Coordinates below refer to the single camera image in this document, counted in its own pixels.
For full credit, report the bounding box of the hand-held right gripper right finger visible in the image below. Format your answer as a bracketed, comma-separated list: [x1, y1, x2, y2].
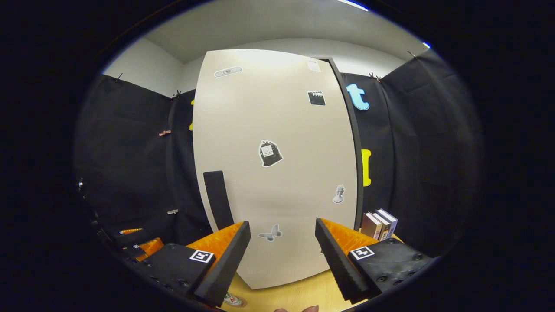
[315, 218, 434, 304]

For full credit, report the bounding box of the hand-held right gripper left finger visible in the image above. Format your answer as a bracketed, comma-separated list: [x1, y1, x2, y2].
[139, 221, 251, 307]

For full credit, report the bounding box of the white green label bottle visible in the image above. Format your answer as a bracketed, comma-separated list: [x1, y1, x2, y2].
[222, 292, 248, 309]

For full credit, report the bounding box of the black cabinet door handle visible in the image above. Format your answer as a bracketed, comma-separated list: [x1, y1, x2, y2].
[203, 170, 235, 230]

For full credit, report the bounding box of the beige cabinet door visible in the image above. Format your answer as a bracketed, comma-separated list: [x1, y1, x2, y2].
[192, 49, 358, 290]

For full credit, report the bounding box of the dark grey cabinet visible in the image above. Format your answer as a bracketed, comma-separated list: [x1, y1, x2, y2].
[327, 58, 365, 232]

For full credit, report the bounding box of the brown cover book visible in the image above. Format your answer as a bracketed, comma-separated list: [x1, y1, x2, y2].
[361, 212, 382, 240]

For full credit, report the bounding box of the dark spine book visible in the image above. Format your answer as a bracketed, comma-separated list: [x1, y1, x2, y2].
[371, 211, 391, 241]

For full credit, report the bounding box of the white grey book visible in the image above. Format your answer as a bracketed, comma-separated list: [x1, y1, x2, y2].
[376, 208, 398, 239]

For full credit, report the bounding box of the black backdrop cloth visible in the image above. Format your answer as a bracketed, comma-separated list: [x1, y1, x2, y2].
[74, 48, 484, 260]

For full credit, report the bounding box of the long ceiling light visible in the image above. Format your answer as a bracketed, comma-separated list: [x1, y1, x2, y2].
[336, 0, 369, 11]

